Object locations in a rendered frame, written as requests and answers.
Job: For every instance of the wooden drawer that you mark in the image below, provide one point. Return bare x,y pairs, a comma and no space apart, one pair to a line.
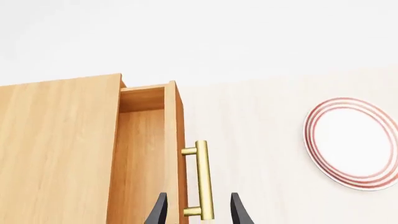
143,154

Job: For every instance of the wooden cabinet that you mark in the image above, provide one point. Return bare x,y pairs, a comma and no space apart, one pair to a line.
56,149

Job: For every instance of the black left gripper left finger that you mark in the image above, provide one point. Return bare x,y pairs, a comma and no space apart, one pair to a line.
158,212

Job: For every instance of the white plate with red rings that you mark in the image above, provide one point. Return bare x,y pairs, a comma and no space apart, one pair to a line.
353,143

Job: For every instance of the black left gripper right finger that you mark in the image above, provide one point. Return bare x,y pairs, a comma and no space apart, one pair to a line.
239,212

